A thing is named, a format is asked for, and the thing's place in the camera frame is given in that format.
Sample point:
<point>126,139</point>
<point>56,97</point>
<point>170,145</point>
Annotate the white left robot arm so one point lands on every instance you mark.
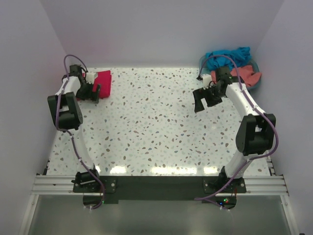
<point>68,118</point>

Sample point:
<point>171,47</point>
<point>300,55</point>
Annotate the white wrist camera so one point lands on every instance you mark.
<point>91,77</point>
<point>206,80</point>

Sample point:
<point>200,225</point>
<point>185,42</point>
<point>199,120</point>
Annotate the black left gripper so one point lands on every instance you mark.
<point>91,95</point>

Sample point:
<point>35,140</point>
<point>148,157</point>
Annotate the magenta red t shirt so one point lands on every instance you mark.
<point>104,79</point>

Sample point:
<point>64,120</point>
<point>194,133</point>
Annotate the translucent blue plastic basket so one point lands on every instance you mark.
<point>205,69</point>

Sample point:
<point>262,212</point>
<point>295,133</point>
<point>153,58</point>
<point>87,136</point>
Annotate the blue t shirt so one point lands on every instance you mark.
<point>215,59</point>

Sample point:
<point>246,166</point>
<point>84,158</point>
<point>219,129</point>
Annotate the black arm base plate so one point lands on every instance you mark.
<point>113,189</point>

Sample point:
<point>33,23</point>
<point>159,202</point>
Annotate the salmon pink t shirt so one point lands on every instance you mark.
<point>249,76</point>

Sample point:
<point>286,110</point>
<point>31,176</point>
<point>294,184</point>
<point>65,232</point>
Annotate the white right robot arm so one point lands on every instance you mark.
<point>256,134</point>

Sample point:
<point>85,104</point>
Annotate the aluminium frame rail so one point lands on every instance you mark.
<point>252,185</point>

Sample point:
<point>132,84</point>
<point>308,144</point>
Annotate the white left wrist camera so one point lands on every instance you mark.
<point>91,77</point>

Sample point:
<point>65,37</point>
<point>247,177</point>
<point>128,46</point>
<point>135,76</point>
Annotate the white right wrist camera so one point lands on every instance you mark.
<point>206,80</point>

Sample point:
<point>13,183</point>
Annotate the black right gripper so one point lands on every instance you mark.
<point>199,94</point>

